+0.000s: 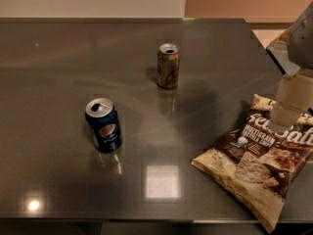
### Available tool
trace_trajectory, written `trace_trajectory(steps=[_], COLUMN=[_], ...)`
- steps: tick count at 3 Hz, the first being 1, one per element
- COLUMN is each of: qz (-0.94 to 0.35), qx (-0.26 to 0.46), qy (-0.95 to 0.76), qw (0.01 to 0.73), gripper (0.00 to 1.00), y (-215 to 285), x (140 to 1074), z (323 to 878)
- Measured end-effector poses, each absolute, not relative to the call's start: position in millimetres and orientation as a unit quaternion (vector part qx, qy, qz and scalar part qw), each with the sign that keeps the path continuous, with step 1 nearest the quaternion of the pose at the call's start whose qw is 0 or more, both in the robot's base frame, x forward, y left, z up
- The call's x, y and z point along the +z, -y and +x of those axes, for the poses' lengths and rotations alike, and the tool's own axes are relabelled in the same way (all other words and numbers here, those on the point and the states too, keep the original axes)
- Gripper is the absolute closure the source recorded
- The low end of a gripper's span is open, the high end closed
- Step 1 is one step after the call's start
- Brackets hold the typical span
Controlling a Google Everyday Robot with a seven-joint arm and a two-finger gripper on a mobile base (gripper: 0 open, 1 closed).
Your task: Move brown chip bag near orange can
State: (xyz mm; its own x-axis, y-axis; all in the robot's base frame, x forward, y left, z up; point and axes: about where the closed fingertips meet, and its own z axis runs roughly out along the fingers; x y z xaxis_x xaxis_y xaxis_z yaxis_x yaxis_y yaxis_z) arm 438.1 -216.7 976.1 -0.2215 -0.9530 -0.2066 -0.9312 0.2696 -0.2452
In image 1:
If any brown multigrain chip bag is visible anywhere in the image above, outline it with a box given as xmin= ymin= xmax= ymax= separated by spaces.
xmin=192 ymin=94 xmax=313 ymax=232

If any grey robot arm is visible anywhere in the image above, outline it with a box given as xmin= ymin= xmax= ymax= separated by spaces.
xmin=270 ymin=2 xmax=313 ymax=132

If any orange soda can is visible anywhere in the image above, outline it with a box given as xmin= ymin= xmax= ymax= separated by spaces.
xmin=157 ymin=43 xmax=180 ymax=89

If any blue Pepsi can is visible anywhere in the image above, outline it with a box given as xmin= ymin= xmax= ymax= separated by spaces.
xmin=85 ymin=98 xmax=122 ymax=153

